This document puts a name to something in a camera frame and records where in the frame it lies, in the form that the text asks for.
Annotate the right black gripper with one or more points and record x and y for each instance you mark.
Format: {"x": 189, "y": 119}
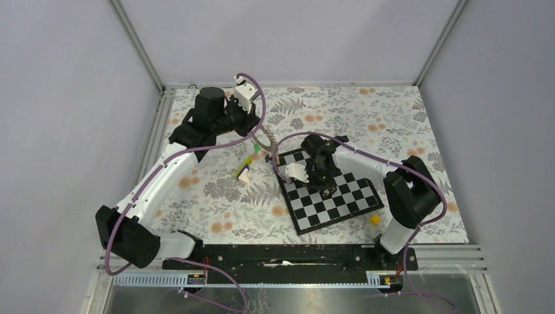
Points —
{"x": 322, "y": 187}

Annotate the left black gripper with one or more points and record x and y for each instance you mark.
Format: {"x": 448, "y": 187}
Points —
{"x": 250, "y": 120}

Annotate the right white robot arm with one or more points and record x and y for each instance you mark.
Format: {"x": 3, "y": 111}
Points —
{"x": 410, "y": 190}

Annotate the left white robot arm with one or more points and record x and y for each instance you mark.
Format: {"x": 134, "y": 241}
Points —
{"x": 125, "y": 229}

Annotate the black white chessboard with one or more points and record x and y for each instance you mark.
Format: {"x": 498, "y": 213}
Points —
{"x": 351, "y": 195}

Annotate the green purple white toy bricks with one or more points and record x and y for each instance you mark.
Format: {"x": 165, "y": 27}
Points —
{"x": 242, "y": 175}

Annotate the small yellow cube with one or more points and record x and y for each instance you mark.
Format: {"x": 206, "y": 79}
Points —
{"x": 375, "y": 220}

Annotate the floral patterned table mat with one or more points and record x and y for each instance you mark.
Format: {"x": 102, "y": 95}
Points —
{"x": 388, "y": 121}

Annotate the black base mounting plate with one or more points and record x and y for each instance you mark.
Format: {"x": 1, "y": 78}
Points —
{"x": 294, "y": 263}

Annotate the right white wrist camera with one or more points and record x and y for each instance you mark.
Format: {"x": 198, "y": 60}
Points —
{"x": 297, "y": 172}

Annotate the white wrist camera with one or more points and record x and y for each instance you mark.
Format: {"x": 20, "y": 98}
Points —
{"x": 297, "y": 172}
{"x": 245, "y": 93}

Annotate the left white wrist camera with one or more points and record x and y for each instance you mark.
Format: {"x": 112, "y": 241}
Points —
{"x": 245, "y": 93}

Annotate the white slotted cable duct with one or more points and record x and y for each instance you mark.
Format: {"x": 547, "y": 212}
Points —
{"x": 199, "y": 280}

